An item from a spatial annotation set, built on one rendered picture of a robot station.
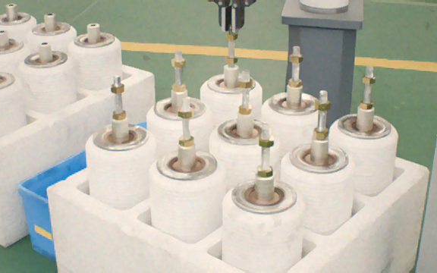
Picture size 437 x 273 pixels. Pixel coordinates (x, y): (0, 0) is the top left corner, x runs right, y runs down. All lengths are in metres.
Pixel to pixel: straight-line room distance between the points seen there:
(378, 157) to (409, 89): 0.84
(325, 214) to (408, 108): 0.83
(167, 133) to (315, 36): 0.41
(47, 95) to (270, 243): 0.56
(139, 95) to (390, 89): 0.70
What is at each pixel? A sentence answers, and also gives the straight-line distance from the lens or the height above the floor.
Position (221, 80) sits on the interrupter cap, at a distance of 1.17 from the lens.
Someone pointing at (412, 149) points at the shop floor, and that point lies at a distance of 1.55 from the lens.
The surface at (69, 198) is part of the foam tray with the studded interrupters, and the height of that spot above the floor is 0.18.
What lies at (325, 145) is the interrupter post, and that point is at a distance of 0.93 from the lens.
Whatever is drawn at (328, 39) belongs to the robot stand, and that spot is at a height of 0.26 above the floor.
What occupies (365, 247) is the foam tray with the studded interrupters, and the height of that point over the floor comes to 0.14.
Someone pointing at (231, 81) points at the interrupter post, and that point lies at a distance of 1.15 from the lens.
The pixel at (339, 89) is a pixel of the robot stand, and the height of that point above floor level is 0.16.
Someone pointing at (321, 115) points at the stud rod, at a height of 0.31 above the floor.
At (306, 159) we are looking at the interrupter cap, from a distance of 0.95.
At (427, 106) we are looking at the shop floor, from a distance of 1.76.
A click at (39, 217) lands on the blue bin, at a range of 1.17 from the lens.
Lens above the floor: 0.70
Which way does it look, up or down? 27 degrees down
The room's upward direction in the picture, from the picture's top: straight up
